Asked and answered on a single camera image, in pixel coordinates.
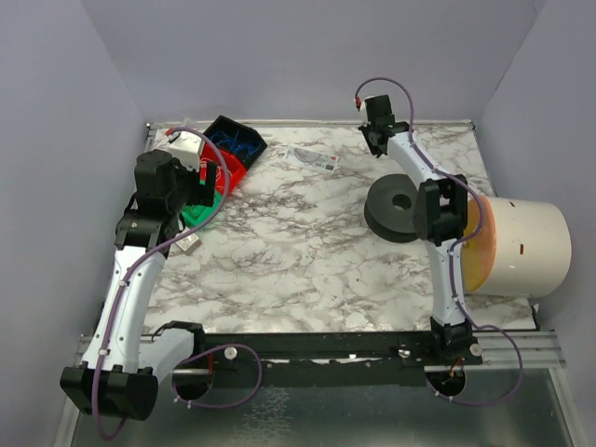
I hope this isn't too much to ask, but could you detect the black cable spool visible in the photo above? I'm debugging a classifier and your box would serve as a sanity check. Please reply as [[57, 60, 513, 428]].
[[364, 173, 418, 244]]

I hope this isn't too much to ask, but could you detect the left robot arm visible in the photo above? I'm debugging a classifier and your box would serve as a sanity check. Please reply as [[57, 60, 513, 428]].
[[60, 149, 217, 421]]

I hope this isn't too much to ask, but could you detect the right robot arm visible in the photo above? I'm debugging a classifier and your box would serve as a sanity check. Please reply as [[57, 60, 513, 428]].
[[355, 95, 473, 352]]

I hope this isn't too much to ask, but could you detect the green storage bin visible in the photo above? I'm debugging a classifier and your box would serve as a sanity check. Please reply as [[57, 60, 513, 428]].
[[180, 191, 222, 231]]

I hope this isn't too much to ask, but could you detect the flat printed packet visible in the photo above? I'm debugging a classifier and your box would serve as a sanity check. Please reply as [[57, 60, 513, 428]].
[[282, 146, 339, 174]]

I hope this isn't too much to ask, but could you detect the red storage bin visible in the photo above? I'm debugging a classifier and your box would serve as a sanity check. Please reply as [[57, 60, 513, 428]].
[[200, 143, 247, 195]]

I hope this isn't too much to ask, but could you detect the black storage bin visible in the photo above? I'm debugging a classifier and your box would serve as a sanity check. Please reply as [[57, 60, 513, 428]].
[[204, 115, 267, 170]]

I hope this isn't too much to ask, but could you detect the white cylindrical container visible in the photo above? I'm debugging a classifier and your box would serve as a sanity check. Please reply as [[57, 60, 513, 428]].
[[462, 196, 572, 298]]

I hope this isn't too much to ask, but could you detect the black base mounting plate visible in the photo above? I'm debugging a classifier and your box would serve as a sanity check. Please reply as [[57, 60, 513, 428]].
[[153, 320, 485, 388]]

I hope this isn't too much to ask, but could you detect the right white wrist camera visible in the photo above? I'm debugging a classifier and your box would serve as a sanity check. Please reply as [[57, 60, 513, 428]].
[[354, 95, 374, 112]]

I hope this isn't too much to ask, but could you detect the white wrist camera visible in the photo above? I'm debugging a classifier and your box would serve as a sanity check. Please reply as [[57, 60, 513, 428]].
[[354, 95, 374, 112], [166, 131, 204, 171]]

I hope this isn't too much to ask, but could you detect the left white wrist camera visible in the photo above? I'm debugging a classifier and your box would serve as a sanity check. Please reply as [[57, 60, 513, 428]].
[[166, 131, 204, 171]]

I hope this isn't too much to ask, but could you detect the aluminium table edge rail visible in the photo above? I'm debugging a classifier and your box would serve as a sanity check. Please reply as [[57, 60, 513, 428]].
[[145, 119, 474, 129]]

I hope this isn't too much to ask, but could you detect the blue cable bundle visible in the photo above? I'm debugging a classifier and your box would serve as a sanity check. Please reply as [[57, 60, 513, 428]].
[[208, 129, 262, 157]]

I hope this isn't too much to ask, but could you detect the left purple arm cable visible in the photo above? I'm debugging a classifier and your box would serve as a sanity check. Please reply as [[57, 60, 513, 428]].
[[90, 128, 264, 441]]

